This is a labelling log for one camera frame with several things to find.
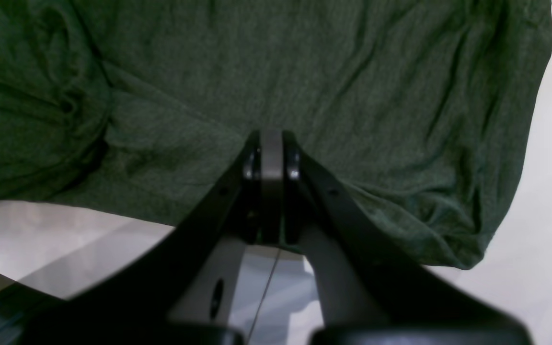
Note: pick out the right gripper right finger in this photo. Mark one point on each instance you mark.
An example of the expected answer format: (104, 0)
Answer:
(370, 291)

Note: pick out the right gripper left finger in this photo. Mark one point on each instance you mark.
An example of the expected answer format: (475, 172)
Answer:
(179, 293)

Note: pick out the dark green t-shirt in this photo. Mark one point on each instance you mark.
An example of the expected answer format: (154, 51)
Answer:
(422, 108)

